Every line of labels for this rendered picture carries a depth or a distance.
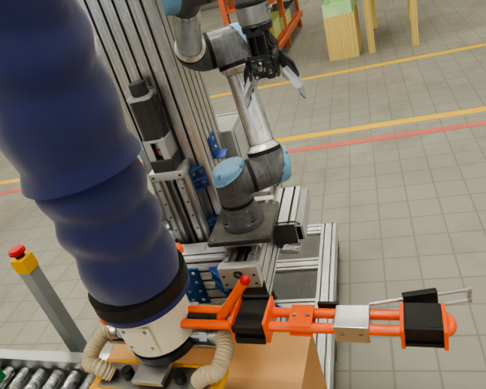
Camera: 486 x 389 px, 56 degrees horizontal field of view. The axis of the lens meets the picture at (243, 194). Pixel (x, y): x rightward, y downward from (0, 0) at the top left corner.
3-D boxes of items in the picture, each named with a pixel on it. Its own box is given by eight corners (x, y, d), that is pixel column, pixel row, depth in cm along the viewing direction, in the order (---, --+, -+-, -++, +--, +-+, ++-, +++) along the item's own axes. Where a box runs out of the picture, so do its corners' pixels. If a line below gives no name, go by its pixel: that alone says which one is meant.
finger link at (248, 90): (233, 110, 112) (246, 77, 107) (237, 101, 117) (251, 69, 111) (244, 115, 112) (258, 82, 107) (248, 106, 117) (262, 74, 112)
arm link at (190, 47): (169, 52, 150) (150, -33, 101) (200, 42, 151) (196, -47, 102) (181, 85, 150) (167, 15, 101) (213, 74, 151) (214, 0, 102)
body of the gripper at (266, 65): (249, 85, 106) (235, 32, 100) (255, 73, 113) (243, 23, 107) (281, 79, 104) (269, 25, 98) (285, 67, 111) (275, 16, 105)
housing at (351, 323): (335, 343, 93) (332, 328, 91) (339, 318, 99) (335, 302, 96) (371, 345, 91) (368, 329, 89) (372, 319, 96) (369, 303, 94)
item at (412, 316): (401, 349, 88) (399, 331, 85) (401, 319, 94) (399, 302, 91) (449, 351, 85) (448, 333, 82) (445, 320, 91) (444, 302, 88)
